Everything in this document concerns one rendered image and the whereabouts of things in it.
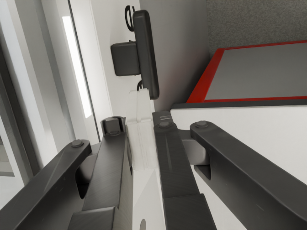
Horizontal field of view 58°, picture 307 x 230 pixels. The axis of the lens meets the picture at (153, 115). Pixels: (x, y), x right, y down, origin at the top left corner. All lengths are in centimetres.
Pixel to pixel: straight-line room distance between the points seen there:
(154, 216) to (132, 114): 27
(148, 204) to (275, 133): 19
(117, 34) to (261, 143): 25
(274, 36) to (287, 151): 76
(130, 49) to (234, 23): 91
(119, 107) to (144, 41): 6
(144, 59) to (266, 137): 23
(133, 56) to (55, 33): 6
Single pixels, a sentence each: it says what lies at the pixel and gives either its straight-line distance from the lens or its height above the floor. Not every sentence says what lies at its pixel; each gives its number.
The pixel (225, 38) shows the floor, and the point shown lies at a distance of 114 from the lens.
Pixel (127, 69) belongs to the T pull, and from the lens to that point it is 24.
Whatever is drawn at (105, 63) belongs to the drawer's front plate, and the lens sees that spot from 23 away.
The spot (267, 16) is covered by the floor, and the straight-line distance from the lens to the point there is 113.
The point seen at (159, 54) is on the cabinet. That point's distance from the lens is 44.
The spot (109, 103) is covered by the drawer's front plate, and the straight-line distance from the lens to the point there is 24.
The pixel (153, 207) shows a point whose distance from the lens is 41.
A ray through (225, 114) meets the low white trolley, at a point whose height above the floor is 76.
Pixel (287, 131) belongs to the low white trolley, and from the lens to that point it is 41.
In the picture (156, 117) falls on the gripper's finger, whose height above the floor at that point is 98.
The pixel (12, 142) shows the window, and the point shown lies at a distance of 20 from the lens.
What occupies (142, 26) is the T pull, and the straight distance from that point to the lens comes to 23.
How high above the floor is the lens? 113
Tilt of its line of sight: 62 degrees down
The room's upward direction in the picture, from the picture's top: 141 degrees counter-clockwise
